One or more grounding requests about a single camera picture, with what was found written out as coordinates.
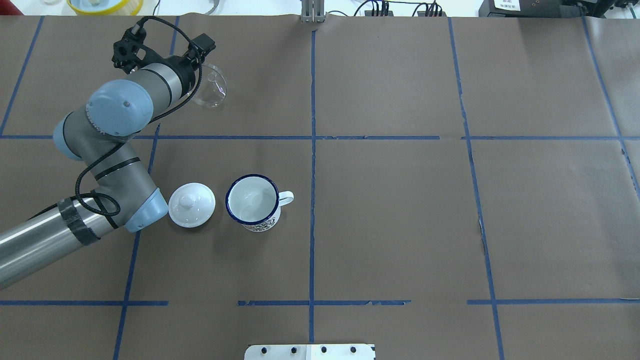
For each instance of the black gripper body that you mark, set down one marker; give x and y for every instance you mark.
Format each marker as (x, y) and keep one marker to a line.
(188, 75)

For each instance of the white ceramic lid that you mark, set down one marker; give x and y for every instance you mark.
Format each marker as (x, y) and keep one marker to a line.
(191, 205)

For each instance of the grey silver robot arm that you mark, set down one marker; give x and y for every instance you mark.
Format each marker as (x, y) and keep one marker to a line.
(114, 190)

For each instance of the yellow rimmed bowl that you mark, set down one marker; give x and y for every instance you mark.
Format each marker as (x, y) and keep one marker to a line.
(105, 7)

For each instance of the crossing blue tape strip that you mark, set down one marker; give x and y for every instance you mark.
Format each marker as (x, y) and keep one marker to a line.
(290, 138)

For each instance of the long blue tape strip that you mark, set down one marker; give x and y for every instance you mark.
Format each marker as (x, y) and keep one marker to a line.
(313, 162)

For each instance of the white enamel mug blue rim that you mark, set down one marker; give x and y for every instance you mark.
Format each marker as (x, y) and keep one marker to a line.
(255, 202)

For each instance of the white mounting plate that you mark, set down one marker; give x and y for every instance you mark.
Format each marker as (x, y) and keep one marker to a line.
(327, 351)

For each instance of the black device with label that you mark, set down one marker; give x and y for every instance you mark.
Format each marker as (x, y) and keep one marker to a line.
(547, 9)

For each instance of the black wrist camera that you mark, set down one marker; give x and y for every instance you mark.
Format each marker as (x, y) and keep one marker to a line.
(199, 48)

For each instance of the grey metal bracket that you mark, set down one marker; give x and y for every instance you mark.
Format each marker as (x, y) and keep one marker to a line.
(313, 11)

